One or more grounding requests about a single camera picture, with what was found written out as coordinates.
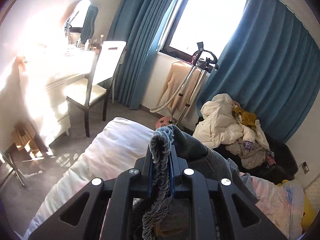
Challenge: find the grey-blue sweatshirt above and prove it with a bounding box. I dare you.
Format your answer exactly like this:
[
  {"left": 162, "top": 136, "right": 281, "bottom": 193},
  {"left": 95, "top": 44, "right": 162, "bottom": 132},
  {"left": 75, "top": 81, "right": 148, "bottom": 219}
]
[{"left": 131, "top": 125, "right": 259, "bottom": 239}]

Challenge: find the wooden crate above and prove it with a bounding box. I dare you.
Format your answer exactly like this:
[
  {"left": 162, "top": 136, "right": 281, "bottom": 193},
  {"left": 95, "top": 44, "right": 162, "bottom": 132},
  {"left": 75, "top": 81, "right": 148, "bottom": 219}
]
[{"left": 11, "top": 122, "right": 40, "bottom": 154}]

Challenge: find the mustard yellow garment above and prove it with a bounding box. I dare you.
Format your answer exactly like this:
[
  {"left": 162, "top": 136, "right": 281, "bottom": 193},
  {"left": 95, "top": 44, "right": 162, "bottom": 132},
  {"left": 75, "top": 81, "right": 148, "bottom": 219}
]
[{"left": 232, "top": 101, "right": 257, "bottom": 131}]

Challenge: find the cream puffer jacket pile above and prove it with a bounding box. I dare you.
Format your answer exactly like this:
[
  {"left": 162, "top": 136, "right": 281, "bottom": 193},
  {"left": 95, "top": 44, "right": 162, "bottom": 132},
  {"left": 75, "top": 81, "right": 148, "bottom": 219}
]
[{"left": 193, "top": 93, "right": 270, "bottom": 170}]

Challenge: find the metal folding chair leg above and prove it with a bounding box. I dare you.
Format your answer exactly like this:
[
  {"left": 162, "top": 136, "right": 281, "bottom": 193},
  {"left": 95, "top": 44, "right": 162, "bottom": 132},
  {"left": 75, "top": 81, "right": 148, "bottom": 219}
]
[{"left": 1, "top": 151, "right": 26, "bottom": 188}]

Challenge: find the white seat dark chair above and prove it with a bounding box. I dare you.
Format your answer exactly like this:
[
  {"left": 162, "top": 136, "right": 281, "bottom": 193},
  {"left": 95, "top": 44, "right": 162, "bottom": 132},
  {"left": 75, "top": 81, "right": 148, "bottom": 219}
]
[{"left": 65, "top": 41, "right": 126, "bottom": 138}]

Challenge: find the yellow plush toy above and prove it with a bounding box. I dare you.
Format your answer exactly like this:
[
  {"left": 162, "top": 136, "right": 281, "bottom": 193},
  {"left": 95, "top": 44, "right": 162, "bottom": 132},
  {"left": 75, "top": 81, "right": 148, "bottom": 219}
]
[{"left": 277, "top": 180, "right": 317, "bottom": 239}]

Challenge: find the black leather armchair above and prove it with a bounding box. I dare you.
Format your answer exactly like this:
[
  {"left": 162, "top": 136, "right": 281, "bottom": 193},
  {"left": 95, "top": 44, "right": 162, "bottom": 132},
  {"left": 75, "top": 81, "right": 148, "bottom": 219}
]
[{"left": 195, "top": 115, "right": 299, "bottom": 185}]

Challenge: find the wall power socket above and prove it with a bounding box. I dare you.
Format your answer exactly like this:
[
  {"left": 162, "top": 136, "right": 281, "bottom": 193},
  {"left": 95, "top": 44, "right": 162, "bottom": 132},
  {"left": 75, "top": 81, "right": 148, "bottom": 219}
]
[{"left": 301, "top": 162, "right": 310, "bottom": 174}]

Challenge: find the white dressing table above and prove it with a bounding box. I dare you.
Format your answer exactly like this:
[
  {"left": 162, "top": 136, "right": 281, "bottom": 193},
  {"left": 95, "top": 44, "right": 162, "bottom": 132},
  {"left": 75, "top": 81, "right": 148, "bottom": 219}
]
[{"left": 20, "top": 47, "right": 95, "bottom": 147}]

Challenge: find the teal curtain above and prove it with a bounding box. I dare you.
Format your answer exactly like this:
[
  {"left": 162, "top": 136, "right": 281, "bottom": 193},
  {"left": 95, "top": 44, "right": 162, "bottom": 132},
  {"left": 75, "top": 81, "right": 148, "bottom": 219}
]
[
  {"left": 106, "top": 0, "right": 177, "bottom": 110},
  {"left": 196, "top": 0, "right": 319, "bottom": 142}
]

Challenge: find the pastel pink quilted duvet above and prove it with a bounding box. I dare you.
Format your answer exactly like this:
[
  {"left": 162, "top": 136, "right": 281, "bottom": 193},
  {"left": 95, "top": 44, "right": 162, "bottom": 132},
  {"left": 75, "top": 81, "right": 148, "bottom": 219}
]
[{"left": 23, "top": 117, "right": 306, "bottom": 239}]

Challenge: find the right teal curtain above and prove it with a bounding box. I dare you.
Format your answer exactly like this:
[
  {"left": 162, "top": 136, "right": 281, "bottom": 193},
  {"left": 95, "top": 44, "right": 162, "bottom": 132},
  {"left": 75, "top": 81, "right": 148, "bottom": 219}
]
[{"left": 196, "top": 0, "right": 319, "bottom": 142}]

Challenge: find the left teal curtain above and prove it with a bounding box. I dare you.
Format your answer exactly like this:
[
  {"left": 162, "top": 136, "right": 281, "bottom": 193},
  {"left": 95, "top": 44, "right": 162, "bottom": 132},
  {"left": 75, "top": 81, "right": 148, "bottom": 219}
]
[{"left": 106, "top": 0, "right": 177, "bottom": 110}]

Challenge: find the vanity mirror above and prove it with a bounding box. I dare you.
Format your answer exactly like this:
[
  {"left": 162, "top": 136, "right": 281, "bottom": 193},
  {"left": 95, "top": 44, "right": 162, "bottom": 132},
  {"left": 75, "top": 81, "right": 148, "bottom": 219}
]
[{"left": 65, "top": 0, "right": 99, "bottom": 44}]

